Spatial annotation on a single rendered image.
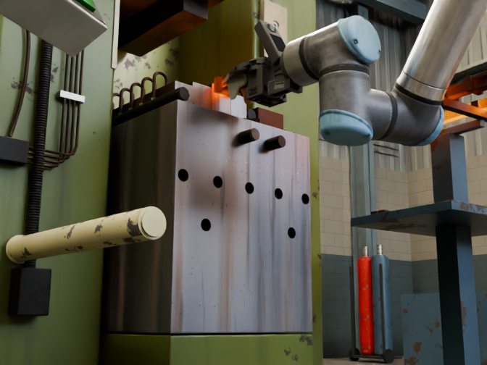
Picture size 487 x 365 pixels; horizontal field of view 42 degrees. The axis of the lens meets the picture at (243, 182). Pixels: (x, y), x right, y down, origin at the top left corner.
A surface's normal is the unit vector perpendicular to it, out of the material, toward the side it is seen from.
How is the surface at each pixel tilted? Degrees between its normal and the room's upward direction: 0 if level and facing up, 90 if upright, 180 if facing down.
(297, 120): 90
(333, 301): 90
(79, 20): 150
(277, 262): 90
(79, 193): 90
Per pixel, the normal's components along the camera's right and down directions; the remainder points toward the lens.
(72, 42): 0.45, 0.81
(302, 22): 0.67, -0.16
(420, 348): -0.76, -0.14
